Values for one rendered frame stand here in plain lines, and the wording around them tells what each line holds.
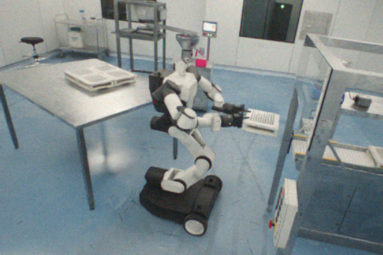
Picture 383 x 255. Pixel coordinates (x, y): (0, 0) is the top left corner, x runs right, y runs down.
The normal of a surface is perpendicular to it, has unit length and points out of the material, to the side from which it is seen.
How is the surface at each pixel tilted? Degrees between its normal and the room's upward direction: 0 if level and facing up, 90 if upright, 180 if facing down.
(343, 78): 90
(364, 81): 90
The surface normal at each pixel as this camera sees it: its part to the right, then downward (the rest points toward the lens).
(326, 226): -0.18, 0.39
